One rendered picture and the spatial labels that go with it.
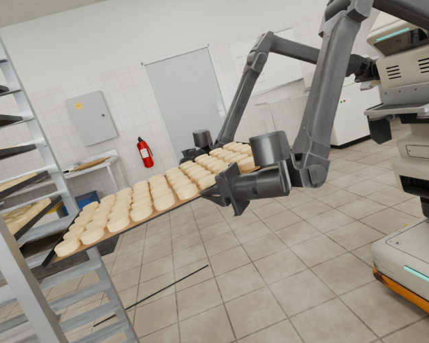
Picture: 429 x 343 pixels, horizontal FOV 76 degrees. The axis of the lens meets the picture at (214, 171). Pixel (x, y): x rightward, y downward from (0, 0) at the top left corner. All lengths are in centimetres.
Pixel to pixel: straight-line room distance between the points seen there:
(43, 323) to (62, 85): 424
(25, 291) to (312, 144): 61
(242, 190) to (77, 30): 442
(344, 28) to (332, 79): 11
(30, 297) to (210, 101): 419
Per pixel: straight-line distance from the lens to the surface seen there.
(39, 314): 69
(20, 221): 83
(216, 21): 483
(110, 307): 121
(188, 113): 455
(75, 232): 74
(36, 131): 105
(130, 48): 464
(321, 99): 61
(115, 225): 65
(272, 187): 53
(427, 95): 119
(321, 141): 59
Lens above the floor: 119
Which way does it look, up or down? 13 degrees down
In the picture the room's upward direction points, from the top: 18 degrees counter-clockwise
